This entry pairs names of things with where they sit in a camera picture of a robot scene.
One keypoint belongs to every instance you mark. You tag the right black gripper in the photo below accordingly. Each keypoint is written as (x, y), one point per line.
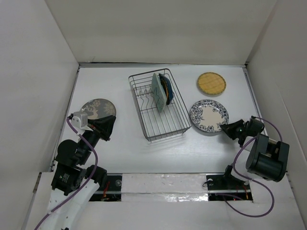
(229, 129)

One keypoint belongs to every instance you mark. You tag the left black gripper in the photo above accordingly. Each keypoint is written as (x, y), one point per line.
(102, 127)

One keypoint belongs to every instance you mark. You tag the grey snowflake reindeer plate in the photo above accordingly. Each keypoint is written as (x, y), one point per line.
(99, 108)

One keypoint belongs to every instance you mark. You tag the blue white floral plate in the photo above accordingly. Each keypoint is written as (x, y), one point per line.
(208, 115)

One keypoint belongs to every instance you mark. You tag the woven bamboo round plate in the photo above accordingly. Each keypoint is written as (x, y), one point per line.
(211, 83)

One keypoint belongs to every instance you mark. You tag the pale green rectangular plate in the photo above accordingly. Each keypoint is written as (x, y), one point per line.
(158, 93)

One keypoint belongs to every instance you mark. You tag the yellow patterned round plate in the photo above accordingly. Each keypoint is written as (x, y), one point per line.
(165, 87)

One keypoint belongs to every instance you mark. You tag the dark blue leaf plate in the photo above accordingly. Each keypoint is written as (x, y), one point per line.
(169, 88)

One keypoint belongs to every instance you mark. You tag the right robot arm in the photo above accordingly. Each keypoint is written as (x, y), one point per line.
(267, 158)

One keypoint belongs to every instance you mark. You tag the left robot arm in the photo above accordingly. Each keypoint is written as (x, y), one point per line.
(77, 176)

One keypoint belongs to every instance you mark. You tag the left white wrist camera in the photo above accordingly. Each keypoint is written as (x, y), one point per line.
(80, 120)

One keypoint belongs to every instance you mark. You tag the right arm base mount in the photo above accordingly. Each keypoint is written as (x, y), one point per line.
(224, 186)

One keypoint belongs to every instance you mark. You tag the grey wire dish rack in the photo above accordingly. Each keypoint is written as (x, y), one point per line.
(155, 124)

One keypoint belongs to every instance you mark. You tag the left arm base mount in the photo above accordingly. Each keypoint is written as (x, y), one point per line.
(111, 192)

